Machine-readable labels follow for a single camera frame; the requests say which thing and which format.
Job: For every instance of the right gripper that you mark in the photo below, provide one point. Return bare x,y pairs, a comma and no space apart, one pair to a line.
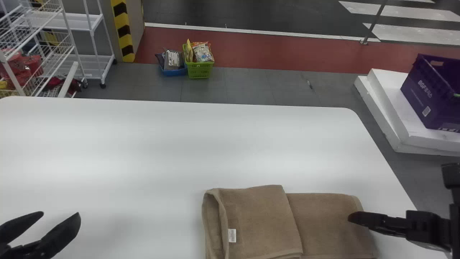
429,230

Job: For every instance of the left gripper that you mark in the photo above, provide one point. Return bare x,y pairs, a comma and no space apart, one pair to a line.
14,252

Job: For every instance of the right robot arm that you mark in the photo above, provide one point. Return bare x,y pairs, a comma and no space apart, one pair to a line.
455,237

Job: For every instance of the white slab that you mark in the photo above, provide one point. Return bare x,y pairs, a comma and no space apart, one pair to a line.
395,108

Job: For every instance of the beige towel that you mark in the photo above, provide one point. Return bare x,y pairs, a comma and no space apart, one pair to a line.
262,223

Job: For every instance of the purple crate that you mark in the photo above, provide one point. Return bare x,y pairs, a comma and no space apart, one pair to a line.
433,93

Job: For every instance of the red snack packet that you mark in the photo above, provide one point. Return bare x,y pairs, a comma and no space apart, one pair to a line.
12,64
33,64

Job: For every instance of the blue basket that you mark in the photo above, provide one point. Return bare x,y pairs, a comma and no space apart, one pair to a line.
172,72

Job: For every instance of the white shelf trolley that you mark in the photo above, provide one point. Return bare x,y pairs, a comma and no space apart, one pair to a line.
94,21

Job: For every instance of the silver snack packet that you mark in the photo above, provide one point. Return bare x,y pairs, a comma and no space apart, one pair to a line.
171,59

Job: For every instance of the green basket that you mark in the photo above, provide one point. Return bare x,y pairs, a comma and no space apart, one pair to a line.
198,70

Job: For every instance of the yellow snack packet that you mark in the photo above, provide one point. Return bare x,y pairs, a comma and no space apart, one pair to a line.
189,52

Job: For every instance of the white snack packet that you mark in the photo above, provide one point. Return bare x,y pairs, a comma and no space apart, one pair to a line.
203,53

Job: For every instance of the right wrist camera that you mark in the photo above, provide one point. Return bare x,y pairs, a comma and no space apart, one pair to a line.
453,176

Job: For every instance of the yellow black striped post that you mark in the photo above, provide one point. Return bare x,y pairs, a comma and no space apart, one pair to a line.
124,32

